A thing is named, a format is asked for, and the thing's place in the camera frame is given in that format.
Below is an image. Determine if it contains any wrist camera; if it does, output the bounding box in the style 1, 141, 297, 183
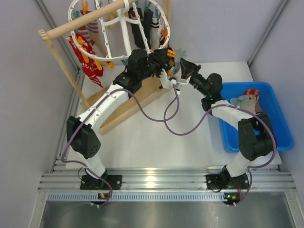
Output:
175, 78, 190, 91
159, 69, 177, 89

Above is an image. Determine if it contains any orange clothes peg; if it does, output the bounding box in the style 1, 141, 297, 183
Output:
160, 29, 176, 57

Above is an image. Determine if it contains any yellow sock on hanger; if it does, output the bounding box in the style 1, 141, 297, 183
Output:
106, 11, 118, 30

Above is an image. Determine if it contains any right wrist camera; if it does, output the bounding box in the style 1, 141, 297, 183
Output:
175, 78, 190, 91

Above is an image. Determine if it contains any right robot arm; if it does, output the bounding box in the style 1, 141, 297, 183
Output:
180, 58, 276, 189

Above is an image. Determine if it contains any red beige sock in bin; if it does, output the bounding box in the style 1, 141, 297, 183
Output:
241, 89, 263, 114

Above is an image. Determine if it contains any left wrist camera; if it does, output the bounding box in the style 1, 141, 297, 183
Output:
159, 69, 177, 89

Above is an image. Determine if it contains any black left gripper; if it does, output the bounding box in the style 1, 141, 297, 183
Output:
139, 48, 171, 81

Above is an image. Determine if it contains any white black striped sock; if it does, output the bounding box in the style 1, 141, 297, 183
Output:
150, 18, 160, 50

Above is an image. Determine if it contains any red white patterned sock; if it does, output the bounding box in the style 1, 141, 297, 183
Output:
66, 33, 104, 88

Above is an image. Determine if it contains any grey sock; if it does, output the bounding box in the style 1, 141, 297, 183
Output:
171, 48, 187, 75
230, 95, 250, 107

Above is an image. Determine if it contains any blue plastic bin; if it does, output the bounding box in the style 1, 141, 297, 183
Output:
219, 82, 294, 153

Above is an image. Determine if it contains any white round clip hanger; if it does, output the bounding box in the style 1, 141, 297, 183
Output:
69, 0, 171, 62

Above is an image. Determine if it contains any purple striped tan sock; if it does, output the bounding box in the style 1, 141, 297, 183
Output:
78, 20, 107, 57

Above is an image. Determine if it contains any black sock on hanger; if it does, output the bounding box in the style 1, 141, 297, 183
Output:
129, 8, 152, 49

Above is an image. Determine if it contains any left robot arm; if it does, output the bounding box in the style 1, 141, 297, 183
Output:
66, 48, 171, 189

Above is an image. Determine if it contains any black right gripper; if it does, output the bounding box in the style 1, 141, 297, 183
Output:
180, 58, 209, 97

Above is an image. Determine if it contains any wooden hanging rod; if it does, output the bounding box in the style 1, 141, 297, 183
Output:
38, 0, 135, 40

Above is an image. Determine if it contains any wooden rack upright post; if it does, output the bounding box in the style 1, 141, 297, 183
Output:
38, 29, 91, 109

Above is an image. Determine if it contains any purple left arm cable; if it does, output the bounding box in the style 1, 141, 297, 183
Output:
61, 84, 180, 207

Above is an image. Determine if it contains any brown argyle sock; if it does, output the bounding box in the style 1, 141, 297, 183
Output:
167, 56, 175, 68

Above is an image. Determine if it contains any aluminium frame rail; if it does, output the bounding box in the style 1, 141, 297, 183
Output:
38, 168, 299, 204

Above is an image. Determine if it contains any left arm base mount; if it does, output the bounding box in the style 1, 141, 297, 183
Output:
80, 175, 122, 190

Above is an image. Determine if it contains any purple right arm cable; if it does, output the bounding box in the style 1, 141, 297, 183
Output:
163, 87, 277, 206

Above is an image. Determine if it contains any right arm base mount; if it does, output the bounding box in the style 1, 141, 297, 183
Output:
206, 172, 250, 192

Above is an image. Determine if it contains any wooden rack base tray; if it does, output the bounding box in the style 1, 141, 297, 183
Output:
80, 71, 179, 135

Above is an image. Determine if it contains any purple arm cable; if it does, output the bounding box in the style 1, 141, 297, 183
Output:
61, 84, 180, 207
163, 87, 277, 206

